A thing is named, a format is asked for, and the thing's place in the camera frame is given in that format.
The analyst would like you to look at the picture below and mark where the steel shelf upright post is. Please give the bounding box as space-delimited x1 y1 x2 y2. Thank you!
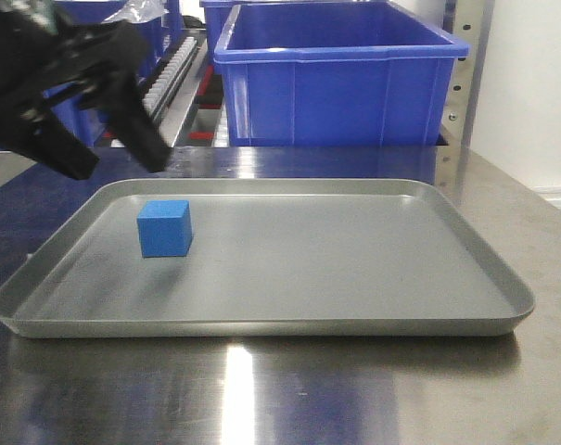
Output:
441 0 494 146

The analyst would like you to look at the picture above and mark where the grey metal tray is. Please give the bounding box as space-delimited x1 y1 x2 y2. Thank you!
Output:
0 179 534 338

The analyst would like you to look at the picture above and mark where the blue cube block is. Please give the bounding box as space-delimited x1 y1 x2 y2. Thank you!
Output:
136 199 193 258

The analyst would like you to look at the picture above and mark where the blue bin front left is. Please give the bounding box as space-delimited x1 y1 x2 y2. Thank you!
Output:
43 0 170 149

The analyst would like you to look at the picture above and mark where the blue bin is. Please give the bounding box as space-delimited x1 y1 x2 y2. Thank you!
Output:
43 0 170 149
213 1 469 146
199 0 392 47

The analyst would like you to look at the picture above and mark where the blue bin front right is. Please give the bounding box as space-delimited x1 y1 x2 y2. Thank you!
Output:
213 1 469 146

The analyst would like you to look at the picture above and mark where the clear plastic bag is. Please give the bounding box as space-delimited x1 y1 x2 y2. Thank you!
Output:
104 0 169 24

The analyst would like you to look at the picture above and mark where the white roller conveyor rail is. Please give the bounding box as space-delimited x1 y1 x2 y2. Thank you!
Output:
143 36 199 147

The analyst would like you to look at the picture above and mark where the blue bin rear right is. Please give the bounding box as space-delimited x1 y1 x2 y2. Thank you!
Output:
199 0 392 47

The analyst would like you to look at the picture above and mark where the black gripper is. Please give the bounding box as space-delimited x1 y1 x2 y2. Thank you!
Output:
0 1 172 180

